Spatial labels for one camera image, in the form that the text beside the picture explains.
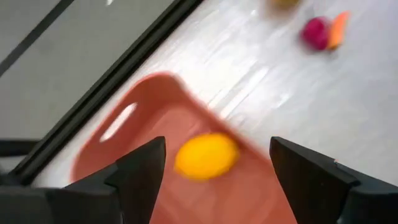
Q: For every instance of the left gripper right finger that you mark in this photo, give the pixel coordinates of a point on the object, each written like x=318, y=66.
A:
x=317, y=186

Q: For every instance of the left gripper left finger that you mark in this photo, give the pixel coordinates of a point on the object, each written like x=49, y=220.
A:
x=133, y=186

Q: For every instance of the yellow lemon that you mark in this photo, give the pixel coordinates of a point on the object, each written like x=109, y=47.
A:
x=206, y=156

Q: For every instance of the yellow mango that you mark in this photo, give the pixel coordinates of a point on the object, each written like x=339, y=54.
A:
x=284, y=2

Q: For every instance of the orange plastic basket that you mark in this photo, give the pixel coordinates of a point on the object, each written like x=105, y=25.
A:
x=248, y=196

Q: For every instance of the red mini pepper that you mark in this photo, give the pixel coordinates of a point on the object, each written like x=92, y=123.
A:
x=314, y=33

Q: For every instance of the orange mini pepper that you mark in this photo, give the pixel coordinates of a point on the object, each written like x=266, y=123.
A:
x=338, y=29

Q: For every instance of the black table frame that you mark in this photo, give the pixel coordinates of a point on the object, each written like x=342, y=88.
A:
x=124, y=67

